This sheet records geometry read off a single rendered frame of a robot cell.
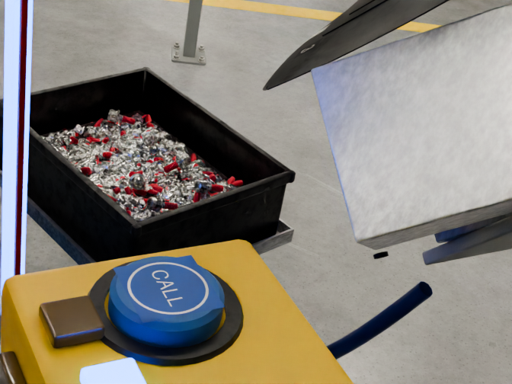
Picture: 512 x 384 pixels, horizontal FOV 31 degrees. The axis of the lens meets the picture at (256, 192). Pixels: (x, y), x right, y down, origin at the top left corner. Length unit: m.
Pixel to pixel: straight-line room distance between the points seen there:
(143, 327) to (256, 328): 0.04
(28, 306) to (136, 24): 2.91
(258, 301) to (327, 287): 1.79
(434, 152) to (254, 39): 2.61
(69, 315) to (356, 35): 0.53
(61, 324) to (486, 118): 0.40
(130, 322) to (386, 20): 0.52
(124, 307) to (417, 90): 0.38
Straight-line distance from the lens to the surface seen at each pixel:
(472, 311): 2.20
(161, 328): 0.31
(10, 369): 0.33
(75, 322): 0.32
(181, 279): 0.33
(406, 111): 0.66
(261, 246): 0.81
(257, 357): 0.32
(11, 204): 0.59
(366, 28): 0.80
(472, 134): 0.65
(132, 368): 0.30
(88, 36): 3.10
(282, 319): 0.34
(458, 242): 0.78
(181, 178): 0.83
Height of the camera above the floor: 1.29
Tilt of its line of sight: 33 degrees down
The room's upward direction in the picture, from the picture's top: 11 degrees clockwise
